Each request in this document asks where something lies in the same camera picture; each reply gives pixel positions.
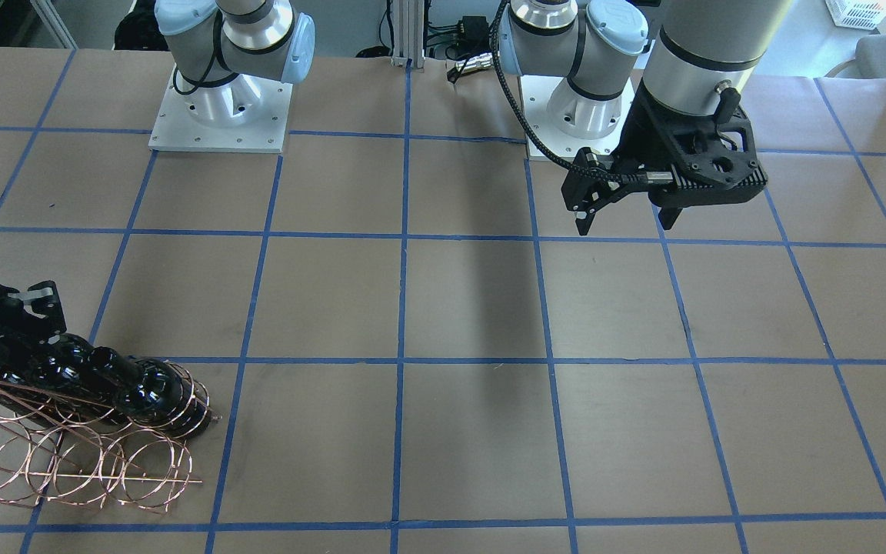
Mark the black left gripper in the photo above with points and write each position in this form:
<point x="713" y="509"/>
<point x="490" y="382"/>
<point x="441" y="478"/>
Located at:
<point x="633" y="148"/>

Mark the dark glass wine bottle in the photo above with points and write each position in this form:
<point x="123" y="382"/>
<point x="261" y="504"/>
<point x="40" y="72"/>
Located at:
<point x="63" y="368"/>

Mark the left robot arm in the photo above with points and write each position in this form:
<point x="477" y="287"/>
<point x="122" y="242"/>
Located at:
<point x="602" y="46"/>

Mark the dark bottle in basket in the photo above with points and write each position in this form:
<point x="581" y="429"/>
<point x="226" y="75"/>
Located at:
<point x="154" y="393"/>

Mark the copper wire wine basket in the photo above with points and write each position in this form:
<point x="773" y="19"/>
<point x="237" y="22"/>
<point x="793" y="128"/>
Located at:
<point x="53" y="450"/>

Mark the aluminium frame post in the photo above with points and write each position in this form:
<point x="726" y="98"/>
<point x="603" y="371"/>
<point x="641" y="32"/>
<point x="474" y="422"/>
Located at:
<point x="407" y="33"/>

